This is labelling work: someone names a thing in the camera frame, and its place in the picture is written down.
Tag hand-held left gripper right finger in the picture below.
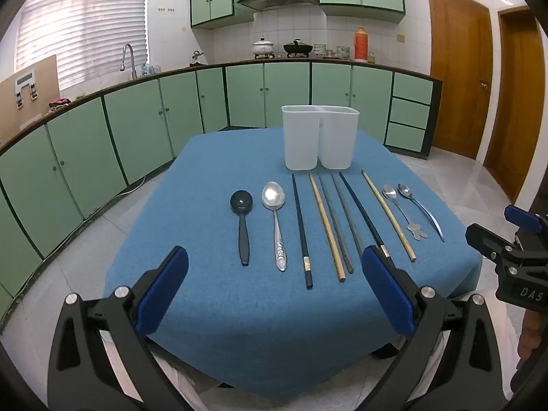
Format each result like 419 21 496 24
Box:
357 246 508 411

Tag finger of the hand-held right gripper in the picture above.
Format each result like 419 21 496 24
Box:
504 204 548 240
465 222 521 263

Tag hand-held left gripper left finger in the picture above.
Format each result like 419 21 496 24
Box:
47 246 194 411

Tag bamboo chopstick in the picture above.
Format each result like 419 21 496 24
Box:
361 170 418 262
309 173 347 283

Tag black chopstick with gold band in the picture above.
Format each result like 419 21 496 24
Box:
338 172 395 268
291 173 313 288

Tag small silver spoon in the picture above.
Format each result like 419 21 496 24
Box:
398 183 445 242

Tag small spoon with bear handle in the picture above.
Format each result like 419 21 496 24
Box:
382 185 429 240

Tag black plastic spoon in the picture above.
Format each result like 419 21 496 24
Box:
230 189 254 266

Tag large silver spoon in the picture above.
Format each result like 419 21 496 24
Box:
262 181 288 272

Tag white double utensil holder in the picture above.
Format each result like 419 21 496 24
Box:
281 105 360 171

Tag person's right hand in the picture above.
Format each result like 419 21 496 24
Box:
517 307 548 361

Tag blue tablecloth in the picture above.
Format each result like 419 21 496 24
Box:
104 130 484 403

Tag green lower kitchen cabinets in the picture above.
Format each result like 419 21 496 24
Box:
0 62 441 309

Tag metal kitchen faucet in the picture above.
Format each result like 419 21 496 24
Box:
121 43 138 80

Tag orange thermos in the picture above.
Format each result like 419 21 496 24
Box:
353 27 370 62

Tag wooden board with white brackets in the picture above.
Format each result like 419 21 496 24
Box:
0 55 58 146

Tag black wok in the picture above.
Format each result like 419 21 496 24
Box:
283 39 314 57

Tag white cooking pot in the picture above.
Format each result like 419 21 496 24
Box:
252 38 275 58

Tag white window blinds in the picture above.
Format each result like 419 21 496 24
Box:
17 0 150 90

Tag wooden door in frame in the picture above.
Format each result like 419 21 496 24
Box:
484 6 545 204

